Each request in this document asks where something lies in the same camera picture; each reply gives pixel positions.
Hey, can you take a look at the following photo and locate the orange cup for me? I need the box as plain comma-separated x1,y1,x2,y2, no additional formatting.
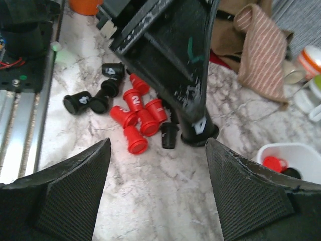
69,0,104,16

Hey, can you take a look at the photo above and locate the red coffee capsule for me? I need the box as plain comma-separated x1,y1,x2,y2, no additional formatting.
137,109,159,137
123,88,144,112
145,98,168,124
262,156,288,172
129,73,150,95
123,126,148,155
110,105,138,128

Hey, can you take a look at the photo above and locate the green lid white cup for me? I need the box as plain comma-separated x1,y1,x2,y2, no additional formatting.
293,74,320,123

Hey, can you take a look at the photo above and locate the white orange striped bowl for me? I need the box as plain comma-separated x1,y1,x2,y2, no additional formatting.
297,45,320,80

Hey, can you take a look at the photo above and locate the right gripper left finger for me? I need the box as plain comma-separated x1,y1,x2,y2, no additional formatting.
1,139,111,240

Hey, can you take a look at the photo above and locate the brown cloth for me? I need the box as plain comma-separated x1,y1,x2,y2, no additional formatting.
210,0,294,73

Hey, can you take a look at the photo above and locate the red cloth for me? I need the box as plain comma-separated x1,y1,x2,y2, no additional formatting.
209,50,232,70

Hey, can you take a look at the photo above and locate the pink striped cloth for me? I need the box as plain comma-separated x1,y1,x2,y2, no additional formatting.
234,4,288,105

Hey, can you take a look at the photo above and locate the white rectangular storage basket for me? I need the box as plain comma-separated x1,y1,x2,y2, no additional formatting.
255,143,320,184

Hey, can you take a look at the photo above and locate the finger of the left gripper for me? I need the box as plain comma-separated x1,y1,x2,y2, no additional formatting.
97,0,219,123

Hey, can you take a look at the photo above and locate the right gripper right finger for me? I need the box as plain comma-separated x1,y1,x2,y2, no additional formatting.
205,138,320,240

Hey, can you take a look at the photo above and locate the black coffee capsule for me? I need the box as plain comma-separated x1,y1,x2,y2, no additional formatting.
282,168,301,180
101,76,122,97
63,91,92,115
102,63,125,78
89,89,112,114
160,123,179,150
180,115,219,147

